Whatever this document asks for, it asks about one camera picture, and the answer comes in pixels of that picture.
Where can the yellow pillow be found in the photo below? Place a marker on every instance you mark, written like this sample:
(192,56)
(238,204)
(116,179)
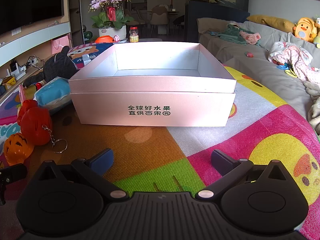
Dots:
(272,21)

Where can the beige dining chair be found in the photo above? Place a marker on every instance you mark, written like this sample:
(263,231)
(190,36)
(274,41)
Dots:
(158,17)

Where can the pink white clothes pile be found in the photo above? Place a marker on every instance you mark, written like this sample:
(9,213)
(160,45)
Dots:
(295,57)

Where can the small pink toy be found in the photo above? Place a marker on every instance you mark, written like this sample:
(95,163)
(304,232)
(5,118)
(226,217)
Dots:
(249,54)

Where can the white power strip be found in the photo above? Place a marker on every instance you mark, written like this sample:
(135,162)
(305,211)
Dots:
(33,61)

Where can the small red plastic ball toy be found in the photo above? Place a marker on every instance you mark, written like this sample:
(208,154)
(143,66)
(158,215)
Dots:
(26,107)

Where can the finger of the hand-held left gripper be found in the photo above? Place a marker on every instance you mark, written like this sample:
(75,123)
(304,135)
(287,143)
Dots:
(13,172)

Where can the white wooden television cabinet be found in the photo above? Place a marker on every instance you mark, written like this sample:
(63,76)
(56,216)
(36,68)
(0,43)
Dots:
(37,33)

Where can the green cloth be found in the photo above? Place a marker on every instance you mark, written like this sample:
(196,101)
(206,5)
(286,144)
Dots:
(230,35)

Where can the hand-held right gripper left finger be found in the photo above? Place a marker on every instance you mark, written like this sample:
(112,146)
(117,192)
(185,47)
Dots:
(101,162)

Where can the pink orchid in white pot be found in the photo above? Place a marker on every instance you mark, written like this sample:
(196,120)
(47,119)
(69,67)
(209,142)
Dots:
(110,22)

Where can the orange cup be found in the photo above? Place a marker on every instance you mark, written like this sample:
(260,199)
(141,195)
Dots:
(17,150)

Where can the large red plastic ball toy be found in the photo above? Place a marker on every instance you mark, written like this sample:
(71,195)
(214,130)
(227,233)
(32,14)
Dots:
(36,127)

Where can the yellow box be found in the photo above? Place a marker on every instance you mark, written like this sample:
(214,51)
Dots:
(8,81)

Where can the black television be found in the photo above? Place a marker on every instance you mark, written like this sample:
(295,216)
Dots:
(25,2)

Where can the pink baby garment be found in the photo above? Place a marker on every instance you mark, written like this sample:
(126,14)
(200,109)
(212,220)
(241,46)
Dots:
(251,38)

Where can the colourful cartoon play mat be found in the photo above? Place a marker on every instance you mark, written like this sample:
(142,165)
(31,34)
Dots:
(150,145)

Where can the pink paper bag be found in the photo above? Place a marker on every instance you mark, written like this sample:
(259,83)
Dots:
(60,44)

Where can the blue wet wipes packet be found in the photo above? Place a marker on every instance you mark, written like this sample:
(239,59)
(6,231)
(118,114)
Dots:
(52,92)

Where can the grey sofa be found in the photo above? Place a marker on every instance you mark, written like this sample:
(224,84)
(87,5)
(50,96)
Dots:
(250,65)

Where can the orange round toy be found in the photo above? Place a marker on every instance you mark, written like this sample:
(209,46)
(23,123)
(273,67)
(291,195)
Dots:
(103,39)

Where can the pink cardboard box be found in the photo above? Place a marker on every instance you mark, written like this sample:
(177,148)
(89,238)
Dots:
(150,105)

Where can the pink book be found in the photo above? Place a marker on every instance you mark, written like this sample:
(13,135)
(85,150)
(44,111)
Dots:
(22,93)

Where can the red yellow doll figure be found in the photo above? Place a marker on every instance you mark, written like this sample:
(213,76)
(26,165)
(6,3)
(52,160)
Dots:
(37,86)

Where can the black plush toy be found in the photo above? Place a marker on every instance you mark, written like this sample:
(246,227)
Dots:
(58,66)

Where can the grey blanket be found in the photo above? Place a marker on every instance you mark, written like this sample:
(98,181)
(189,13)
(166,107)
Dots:
(313,110)

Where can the clear jar with red lid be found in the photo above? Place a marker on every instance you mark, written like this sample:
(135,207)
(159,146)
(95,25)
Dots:
(134,35)

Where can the yellow duck plush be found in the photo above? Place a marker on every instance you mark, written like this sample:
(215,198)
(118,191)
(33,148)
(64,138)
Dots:
(303,30)

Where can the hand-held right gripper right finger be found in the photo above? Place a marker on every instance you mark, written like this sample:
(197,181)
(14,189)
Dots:
(222,162)

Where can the small watermelon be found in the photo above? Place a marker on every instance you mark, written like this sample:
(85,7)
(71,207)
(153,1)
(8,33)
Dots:
(88,35)

